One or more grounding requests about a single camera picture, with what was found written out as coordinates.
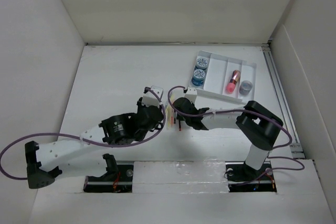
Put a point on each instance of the cream highlighter pen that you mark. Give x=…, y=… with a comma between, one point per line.
x=168, y=117

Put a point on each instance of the clear marker tube pink cap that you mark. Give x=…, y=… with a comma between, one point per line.
x=233, y=81

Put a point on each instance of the blue cleaning gel jar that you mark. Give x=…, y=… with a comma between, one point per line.
x=198, y=77
x=202, y=62

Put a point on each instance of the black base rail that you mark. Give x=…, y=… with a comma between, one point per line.
x=194, y=177

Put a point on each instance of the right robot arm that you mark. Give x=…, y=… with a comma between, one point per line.
x=257, y=123

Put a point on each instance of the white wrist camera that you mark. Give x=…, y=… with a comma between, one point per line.
x=190, y=93
x=152, y=96

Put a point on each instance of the clear jar of paper clips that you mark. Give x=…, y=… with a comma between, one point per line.
x=245, y=87

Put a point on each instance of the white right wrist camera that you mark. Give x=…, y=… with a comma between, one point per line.
x=190, y=93

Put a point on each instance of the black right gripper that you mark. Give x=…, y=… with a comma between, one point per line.
x=179, y=117

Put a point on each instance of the white compartment organizer tray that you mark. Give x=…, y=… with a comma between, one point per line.
x=218, y=74

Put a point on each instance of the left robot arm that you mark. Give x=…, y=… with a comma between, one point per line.
x=49, y=162

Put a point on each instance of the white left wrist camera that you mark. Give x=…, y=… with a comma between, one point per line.
x=152, y=96

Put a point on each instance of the orange highlighter pen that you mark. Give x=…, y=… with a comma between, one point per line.
x=172, y=118

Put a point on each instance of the yellow highlighter pen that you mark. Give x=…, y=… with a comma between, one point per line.
x=171, y=99

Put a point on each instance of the aluminium side rail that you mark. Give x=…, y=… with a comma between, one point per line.
x=296, y=148

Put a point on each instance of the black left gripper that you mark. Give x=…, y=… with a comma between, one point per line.
x=139, y=104

